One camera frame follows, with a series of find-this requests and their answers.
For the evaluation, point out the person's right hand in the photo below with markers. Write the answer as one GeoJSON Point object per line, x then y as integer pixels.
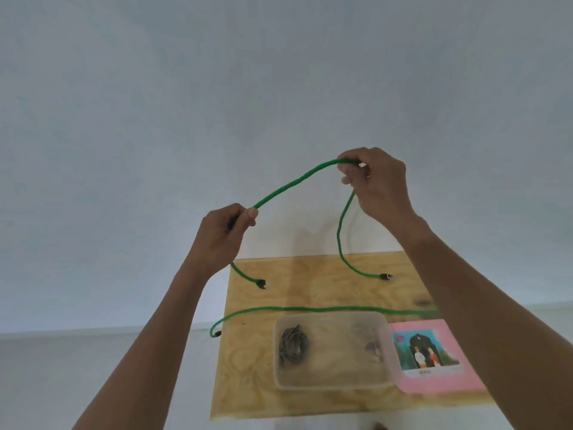
{"type": "Point", "coordinates": [385, 188]}

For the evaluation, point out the pink picture lid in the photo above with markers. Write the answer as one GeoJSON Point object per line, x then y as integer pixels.
{"type": "Point", "coordinates": [465, 376]}

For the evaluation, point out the person's left forearm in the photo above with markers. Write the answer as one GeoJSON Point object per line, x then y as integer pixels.
{"type": "Point", "coordinates": [143, 353]}

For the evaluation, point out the clear plastic container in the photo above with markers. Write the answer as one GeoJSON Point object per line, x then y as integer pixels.
{"type": "Point", "coordinates": [340, 367]}

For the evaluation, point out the person's left hand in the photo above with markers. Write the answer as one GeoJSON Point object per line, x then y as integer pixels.
{"type": "Point", "coordinates": [217, 246]}

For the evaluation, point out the person's right forearm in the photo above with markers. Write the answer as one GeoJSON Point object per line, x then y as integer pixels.
{"type": "Point", "coordinates": [492, 331]}

